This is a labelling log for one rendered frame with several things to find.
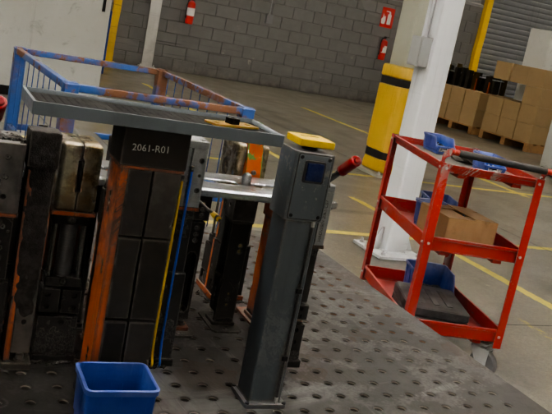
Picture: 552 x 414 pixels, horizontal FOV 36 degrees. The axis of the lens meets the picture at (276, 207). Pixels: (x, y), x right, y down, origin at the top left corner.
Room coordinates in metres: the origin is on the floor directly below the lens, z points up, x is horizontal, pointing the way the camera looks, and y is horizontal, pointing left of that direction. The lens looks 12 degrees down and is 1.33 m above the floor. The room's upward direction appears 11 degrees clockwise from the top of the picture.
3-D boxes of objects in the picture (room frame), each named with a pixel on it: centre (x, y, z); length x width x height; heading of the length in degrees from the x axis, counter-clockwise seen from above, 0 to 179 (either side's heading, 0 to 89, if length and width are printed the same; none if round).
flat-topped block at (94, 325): (1.26, 0.20, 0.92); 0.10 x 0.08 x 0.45; 114
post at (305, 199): (1.37, -0.03, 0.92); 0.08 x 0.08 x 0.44; 24
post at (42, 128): (1.32, 0.38, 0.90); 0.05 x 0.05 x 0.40; 24
